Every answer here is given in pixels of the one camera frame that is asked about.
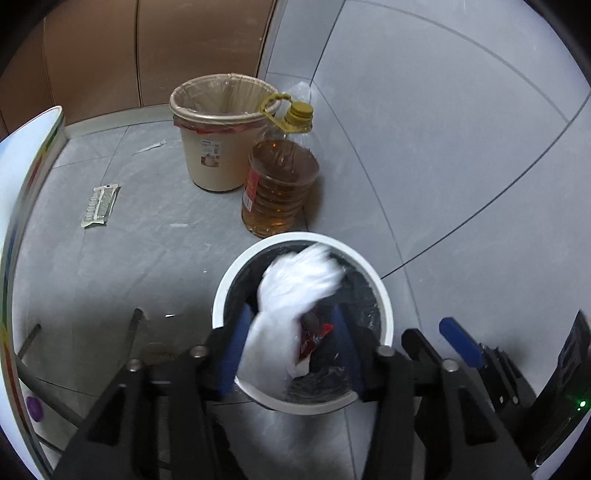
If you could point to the clear plastic bag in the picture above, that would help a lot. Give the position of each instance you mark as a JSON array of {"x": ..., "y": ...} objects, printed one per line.
[{"x": 298, "y": 92}]

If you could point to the brown kitchen cabinet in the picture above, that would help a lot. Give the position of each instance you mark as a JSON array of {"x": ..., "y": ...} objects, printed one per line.
[{"x": 92, "y": 55}]

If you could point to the white paper scrap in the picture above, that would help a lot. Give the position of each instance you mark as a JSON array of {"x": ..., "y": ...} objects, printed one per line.
[{"x": 150, "y": 146}]

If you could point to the red snack wrapper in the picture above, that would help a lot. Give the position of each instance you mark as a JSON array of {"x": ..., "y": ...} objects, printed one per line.
[{"x": 310, "y": 342}]

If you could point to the beige trash bin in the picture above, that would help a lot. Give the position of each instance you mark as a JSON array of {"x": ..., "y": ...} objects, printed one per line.
[{"x": 217, "y": 157}]

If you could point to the flat silver wrapper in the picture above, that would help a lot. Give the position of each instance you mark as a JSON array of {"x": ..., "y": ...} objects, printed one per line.
[{"x": 100, "y": 205}]

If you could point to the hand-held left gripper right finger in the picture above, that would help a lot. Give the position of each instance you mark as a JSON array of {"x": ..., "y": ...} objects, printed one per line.
[{"x": 347, "y": 344}]

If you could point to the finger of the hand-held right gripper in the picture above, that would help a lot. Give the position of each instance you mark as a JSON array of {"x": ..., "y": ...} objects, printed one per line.
[
  {"x": 418, "y": 346},
  {"x": 459, "y": 339}
]

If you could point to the black bin liner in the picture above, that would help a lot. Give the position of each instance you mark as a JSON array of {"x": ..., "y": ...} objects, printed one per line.
[{"x": 364, "y": 304}]

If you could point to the clear plastic bin liner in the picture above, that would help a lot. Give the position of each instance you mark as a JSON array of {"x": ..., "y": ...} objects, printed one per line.
[{"x": 207, "y": 99}]

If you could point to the cooking oil bottle yellow cap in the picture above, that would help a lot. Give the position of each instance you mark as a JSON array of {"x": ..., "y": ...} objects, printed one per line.
[{"x": 277, "y": 194}]

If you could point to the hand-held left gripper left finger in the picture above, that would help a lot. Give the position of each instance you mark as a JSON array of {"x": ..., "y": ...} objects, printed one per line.
[{"x": 235, "y": 341}]

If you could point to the white round trash bin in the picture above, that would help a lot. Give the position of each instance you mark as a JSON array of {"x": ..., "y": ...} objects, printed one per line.
[{"x": 300, "y": 237}]

